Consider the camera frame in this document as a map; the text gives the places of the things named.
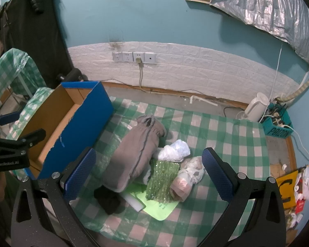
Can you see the green checked tablecloth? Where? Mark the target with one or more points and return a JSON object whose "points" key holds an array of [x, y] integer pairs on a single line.
{"points": [[221, 139]]}

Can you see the white wall socket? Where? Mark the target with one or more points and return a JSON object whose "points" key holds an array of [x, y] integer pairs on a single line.
{"points": [[117, 56], [150, 57], [138, 55], [126, 56]]}

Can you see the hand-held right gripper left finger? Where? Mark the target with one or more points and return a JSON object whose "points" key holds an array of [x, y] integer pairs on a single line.
{"points": [[79, 171]]}

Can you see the red packet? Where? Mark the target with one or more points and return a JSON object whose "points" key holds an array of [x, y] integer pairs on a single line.
{"points": [[300, 205]]}

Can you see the black hanging jacket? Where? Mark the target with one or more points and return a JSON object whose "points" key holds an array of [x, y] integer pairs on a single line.
{"points": [[36, 30]]}

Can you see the green checked cloth on chair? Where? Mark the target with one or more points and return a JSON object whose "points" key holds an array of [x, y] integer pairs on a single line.
{"points": [[7, 67]]}

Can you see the yellow sign board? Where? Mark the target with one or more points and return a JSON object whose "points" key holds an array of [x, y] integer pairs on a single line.
{"points": [[285, 187]]}

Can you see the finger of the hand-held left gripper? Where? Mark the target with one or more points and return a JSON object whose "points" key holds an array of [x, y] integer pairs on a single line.
{"points": [[9, 117], [32, 137]]}

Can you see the teal cardboard box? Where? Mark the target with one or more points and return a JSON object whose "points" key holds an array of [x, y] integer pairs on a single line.
{"points": [[276, 130]]}

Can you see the green bubble wrap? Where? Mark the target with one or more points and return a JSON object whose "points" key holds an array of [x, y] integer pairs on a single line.
{"points": [[161, 180]]}

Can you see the grey pants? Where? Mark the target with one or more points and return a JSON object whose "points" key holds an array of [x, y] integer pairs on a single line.
{"points": [[134, 154]]}

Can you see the blue cardboard box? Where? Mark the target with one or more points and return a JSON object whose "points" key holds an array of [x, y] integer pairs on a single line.
{"points": [[67, 123]]}

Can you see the white trash bag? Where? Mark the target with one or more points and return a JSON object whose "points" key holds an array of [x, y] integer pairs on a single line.
{"points": [[307, 182]]}

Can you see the clear plastic bag with cloth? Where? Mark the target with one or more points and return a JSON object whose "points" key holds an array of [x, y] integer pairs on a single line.
{"points": [[188, 177]]}

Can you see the silver foil sheet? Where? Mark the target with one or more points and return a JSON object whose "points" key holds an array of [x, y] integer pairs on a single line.
{"points": [[267, 7]]}

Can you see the black device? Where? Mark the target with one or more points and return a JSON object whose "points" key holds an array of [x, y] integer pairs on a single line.
{"points": [[72, 76]]}

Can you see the light green cloth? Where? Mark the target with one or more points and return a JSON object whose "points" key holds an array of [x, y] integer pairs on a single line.
{"points": [[159, 209]]}

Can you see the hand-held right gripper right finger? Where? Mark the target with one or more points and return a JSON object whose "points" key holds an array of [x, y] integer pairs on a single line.
{"points": [[217, 175]]}

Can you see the black cloth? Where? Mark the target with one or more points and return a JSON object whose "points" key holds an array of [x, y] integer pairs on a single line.
{"points": [[109, 199]]}

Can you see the white foam block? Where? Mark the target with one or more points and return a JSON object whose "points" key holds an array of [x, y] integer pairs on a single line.
{"points": [[135, 202]]}

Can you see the white plastic strip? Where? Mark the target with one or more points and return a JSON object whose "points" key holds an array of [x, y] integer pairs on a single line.
{"points": [[203, 99]]}

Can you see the white electric kettle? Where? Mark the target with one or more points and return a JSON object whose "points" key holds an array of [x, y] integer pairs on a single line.
{"points": [[257, 106]]}

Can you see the white power strip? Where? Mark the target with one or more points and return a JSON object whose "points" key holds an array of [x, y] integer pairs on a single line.
{"points": [[275, 121]]}

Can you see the white plastic bag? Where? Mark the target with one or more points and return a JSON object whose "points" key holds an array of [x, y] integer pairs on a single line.
{"points": [[173, 150]]}

